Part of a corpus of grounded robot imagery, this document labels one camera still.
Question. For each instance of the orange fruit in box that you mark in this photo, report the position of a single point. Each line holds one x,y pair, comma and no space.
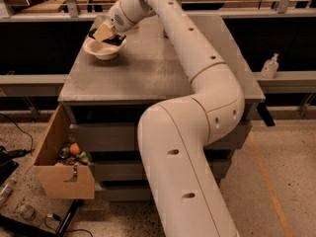
74,149

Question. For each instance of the wooden side box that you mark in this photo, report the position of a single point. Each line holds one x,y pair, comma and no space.
64,182

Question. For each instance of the white paper bowl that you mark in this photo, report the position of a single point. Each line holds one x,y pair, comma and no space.
102,50

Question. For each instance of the plastic bottle on floor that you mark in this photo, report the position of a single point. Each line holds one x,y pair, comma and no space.
7,189

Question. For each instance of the grey drawer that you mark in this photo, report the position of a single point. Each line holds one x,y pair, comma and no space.
126,193
133,170
97,137

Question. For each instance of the bottom grey drawer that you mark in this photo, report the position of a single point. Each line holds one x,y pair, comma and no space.
126,193

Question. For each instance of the clear sanitizer bottle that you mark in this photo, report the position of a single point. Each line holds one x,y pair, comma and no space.
270,67

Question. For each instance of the black stand on floor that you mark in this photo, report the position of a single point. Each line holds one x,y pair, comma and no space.
31,223

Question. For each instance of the middle grey drawer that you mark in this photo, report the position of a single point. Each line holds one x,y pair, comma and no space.
133,170

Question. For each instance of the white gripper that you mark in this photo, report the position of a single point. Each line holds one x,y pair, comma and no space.
117,17

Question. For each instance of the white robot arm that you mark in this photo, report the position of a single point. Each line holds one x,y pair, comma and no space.
172,134

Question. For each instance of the grey drawer cabinet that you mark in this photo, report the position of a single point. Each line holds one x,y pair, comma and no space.
145,72

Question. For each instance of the top grey drawer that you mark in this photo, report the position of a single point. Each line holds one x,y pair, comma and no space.
97,137

